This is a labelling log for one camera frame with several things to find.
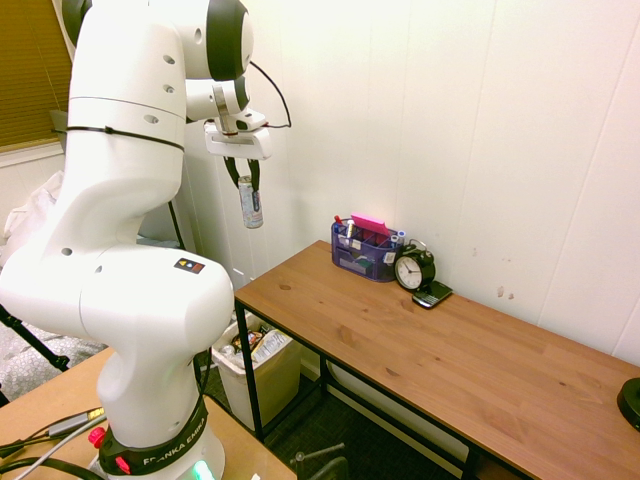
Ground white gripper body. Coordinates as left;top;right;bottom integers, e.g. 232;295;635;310
203;121;274;162

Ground silver drink can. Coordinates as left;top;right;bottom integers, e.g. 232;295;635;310
237;175;265;230

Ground white plastic trash bin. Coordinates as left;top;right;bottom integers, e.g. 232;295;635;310
210;313;304;433

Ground pink sticky note pad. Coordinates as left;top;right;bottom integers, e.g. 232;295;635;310
349;213;389;240

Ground blue mesh desk organizer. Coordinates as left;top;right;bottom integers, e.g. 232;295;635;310
330;219;401;285

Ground crumpled snack bag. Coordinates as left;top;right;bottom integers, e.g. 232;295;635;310
249;329;290;364

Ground black twin-bell alarm clock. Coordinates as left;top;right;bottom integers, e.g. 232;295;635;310
393;239;437;292

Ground white plastic bag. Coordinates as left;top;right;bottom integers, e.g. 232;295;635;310
1;169;67;257

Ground black keypad mobile phone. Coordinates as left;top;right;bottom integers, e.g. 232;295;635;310
412;280;454;310

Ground brown window blinds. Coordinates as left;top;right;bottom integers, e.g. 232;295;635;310
0;0;74;154

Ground black tripod leg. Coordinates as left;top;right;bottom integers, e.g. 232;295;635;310
0;304;72;374

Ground black round lamp base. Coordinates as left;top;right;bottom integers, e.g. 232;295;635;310
615;377;640;434

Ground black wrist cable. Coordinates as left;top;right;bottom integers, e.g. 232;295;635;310
248;59;293;130

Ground black cable strap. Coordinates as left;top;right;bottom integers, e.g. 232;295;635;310
64;125;186;152

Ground wooden desk black frame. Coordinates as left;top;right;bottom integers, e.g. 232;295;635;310
233;298;532;480

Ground metal clamp handle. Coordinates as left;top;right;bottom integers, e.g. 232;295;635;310
293;441;350;480

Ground grey cable adapter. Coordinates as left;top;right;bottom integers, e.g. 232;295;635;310
46;411;92;437

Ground black floor cable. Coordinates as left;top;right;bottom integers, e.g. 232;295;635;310
0;435;107;480

